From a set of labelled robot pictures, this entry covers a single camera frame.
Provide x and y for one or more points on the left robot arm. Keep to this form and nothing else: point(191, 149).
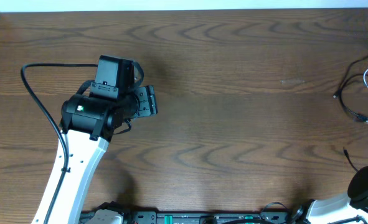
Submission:
point(89, 119)

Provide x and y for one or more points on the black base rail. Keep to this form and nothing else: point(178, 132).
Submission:
point(112, 212)

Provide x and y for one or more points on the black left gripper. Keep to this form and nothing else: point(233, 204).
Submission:
point(149, 104)

